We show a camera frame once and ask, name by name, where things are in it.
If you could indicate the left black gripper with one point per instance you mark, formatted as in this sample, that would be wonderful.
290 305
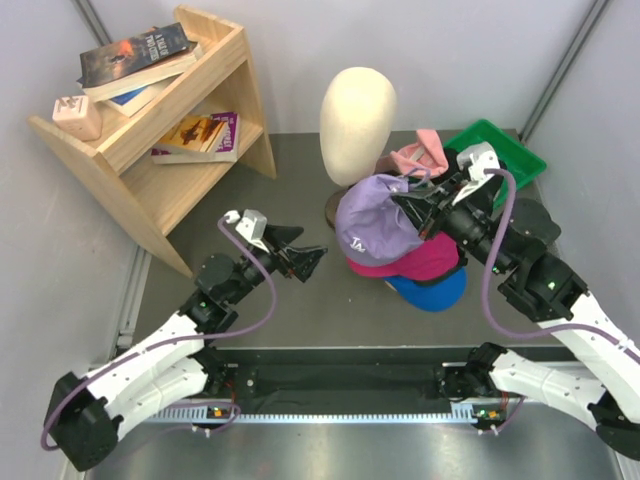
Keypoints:
302 260

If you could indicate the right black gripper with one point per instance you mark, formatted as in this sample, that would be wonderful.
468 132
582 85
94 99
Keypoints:
424 210

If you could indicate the lavender cap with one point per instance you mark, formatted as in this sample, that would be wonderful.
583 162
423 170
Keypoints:
371 229

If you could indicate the magenta cap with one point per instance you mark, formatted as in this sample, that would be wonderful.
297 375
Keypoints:
434 259

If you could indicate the blue cap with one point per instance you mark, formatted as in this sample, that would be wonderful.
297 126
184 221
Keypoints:
435 299

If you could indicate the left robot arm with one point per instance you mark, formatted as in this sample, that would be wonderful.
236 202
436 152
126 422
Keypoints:
89 415

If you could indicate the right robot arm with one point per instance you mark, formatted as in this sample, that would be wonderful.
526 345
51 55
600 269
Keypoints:
528 292

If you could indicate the light pink cap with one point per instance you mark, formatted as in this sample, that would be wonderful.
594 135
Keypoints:
425 156

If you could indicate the dark wooden mannequin stand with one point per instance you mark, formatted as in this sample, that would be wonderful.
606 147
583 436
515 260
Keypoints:
331 207

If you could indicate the round wooden hat stand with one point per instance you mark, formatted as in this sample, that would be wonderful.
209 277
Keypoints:
391 286

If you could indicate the cream mannequin head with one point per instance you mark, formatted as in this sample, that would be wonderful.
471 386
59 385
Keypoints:
356 117

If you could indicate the green plastic bin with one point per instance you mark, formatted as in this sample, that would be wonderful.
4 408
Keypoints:
524 165

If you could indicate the orange purple paperback book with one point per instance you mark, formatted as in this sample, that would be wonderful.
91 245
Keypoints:
195 139

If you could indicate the wooden bookshelf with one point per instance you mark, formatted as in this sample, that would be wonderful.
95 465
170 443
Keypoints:
148 200

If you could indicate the blue cover book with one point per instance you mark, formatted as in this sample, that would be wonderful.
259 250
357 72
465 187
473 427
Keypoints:
131 102

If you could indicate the dark cover paperback book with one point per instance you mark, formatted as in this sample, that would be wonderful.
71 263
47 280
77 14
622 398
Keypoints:
158 54

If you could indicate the pink power adapter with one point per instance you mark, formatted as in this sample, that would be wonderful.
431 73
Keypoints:
78 116

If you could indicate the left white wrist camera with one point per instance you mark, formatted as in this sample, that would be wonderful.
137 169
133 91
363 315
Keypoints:
249 224

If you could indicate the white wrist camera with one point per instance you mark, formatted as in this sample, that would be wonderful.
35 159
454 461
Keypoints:
249 224
475 160

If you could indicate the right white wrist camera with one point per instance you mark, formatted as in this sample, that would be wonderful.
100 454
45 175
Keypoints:
475 160

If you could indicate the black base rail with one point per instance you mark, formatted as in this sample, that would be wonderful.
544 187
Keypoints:
345 381

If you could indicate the grey cable duct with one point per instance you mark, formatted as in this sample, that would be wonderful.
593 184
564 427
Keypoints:
456 413

